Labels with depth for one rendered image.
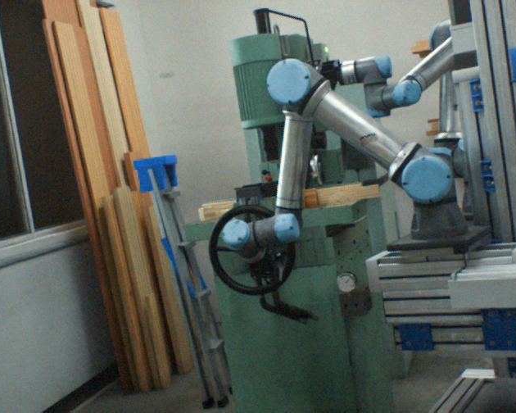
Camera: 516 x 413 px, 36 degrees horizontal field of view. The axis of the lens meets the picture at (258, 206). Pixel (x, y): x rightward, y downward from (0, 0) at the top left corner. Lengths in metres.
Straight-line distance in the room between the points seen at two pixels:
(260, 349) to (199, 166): 2.70
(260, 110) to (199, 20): 2.64
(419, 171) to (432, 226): 0.21
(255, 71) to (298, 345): 0.94
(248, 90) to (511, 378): 1.25
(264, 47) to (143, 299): 1.77
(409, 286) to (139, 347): 2.15
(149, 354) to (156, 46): 2.21
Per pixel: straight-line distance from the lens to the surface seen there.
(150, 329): 4.09
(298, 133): 2.16
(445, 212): 2.11
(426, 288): 2.14
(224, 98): 5.21
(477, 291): 1.98
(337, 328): 2.64
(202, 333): 3.61
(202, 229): 2.72
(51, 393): 3.89
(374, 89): 2.53
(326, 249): 2.59
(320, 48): 3.01
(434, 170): 1.95
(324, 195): 2.73
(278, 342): 2.71
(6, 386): 3.59
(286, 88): 2.00
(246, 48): 2.72
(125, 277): 4.00
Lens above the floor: 1.11
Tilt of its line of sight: 4 degrees down
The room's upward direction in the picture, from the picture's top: 9 degrees counter-clockwise
